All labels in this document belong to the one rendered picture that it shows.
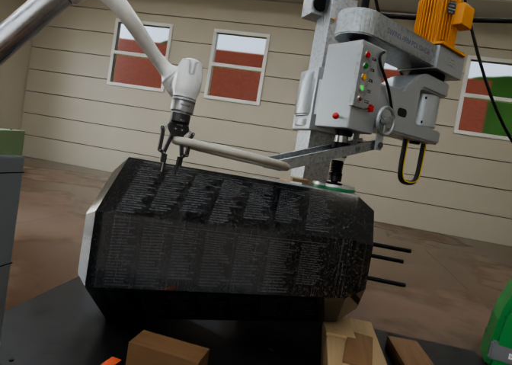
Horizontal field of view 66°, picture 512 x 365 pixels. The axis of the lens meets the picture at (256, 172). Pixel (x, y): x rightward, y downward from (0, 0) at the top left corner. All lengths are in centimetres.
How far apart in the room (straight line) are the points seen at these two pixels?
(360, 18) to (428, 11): 71
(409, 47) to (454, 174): 611
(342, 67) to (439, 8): 85
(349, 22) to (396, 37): 28
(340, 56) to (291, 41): 635
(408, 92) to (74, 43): 866
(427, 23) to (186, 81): 157
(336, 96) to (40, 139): 890
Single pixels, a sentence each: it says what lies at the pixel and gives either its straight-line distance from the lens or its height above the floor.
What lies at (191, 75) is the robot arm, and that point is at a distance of 155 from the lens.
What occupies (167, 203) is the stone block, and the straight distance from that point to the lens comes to 180.
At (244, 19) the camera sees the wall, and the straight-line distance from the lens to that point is 869.
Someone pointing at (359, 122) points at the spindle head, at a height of 117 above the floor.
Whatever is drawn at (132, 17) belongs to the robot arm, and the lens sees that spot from 161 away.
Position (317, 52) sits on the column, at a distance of 284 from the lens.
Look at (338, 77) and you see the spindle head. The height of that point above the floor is 137.
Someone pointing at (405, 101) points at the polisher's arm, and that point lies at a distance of 230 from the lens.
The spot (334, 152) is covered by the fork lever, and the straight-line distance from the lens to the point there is 194.
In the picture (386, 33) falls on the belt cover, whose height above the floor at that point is 162.
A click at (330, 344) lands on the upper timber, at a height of 20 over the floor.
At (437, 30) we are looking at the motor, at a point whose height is 180.
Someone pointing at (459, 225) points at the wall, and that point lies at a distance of 837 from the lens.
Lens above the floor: 95
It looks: 3 degrees down
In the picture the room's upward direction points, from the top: 9 degrees clockwise
